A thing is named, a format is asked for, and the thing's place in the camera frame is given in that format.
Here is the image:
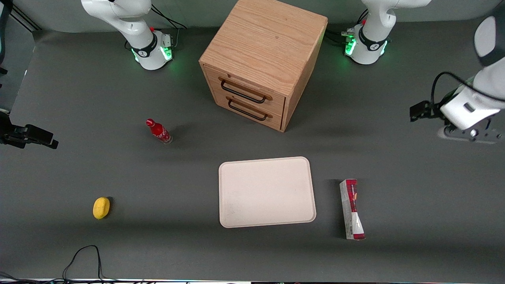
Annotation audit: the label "black right arm base cables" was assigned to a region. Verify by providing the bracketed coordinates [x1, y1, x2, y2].
[125, 3, 188, 52]

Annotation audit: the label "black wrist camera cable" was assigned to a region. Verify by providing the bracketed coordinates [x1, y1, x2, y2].
[431, 71, 505, 106]

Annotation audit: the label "white rectangular tray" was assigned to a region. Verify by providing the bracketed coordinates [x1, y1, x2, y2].
[218, 156, 317, 229]

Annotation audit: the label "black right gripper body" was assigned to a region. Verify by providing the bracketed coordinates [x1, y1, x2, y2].
[0, 112, 26, 149]

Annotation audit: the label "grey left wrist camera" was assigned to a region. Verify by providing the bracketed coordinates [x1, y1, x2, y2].
[437, 125, 505, 144]

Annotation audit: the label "red cookie box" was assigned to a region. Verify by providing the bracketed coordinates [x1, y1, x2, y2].
[339, 179, 366, 241]

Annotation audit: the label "black cable loop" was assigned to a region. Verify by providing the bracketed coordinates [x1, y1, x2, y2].
[0, 245, 131, 284]

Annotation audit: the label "wooden drawer cabinet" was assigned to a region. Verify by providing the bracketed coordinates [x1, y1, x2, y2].
[199, 0, 329, 133]

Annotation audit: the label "black arm base cables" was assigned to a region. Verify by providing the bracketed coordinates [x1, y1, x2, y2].
[326, 9, 370, 45]
[125, 3, 188, 52]

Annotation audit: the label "yellow lemon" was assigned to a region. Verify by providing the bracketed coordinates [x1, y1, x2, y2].
[93, 197, 111, 220]

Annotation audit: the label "black left arm base cables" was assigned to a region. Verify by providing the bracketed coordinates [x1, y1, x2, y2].
[326, 9, 370, 45]

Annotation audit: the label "red cola bottle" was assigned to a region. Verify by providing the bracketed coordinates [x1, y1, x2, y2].
[146, 118, 173, 145]

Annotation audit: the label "wooden drawer with black handle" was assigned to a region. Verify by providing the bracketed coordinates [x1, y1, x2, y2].
[206, 68, 286, 117]
[212, 90, 283, 131]

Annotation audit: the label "black diagonal stand bar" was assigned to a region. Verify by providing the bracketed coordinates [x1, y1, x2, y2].
[9, 6, 42, 32]

